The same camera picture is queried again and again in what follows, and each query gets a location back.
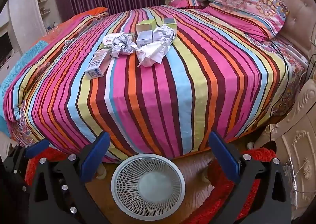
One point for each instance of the long white and blue box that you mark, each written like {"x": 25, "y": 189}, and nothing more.
{"x": 96, "y": 66}

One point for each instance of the lime green box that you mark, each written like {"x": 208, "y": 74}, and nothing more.
{"x": 145, "y": 26}

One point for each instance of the striped pink pillow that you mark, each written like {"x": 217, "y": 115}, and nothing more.
{"x": 187, "y": 3}

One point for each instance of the orange and blue quilt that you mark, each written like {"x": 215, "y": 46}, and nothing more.
{"x": 32, "y": 51}

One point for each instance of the white packet with pink print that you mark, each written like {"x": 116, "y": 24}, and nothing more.
{"x": 111, "y": 38}

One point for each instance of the white mesh waste basket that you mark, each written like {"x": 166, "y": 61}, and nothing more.
{"x": 123, "y": 189}

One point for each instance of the paper ball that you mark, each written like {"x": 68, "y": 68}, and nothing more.
{"x": 123, "y": 46}
{"x": 164, "y": 35}

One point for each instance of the striped colourful bed sheet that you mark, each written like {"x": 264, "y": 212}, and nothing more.
{"x": 148, "y": 103}

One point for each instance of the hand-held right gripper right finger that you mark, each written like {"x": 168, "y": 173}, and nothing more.
{"x": 223, "y": 158}

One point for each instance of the red shaggy rug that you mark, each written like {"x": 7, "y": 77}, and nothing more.
{"x": 256, "y": 152}

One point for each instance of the white wardrobe shelf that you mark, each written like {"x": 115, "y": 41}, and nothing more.
{"x": 24, "y": 11}

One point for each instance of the cream carved bedside cabinet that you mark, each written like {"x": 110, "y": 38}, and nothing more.
{"x": 296, "y": 140}

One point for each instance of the white plastic wrapper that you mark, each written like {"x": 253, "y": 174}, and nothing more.
{"x": 150, "y": 56}

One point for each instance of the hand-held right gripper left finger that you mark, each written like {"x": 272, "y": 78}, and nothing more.
{"x": 96, "y": 156}

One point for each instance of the white television cabinet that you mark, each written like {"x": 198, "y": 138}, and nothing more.
{"x": 9, "y": 63}

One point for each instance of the floral pink pillow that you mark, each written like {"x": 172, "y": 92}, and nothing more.
{"x": 246, "y": 9}

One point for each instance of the white and grey box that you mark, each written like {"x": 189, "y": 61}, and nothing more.
{"x": 144, "y": 40}

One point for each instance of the black television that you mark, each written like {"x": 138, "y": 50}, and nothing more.
{"x": 5, "y": 43}

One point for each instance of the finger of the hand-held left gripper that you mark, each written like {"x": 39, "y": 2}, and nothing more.
{"x": 37, "y": 148}

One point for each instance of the white power strip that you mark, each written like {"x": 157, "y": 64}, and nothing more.
{"x": 297, "y": 54}

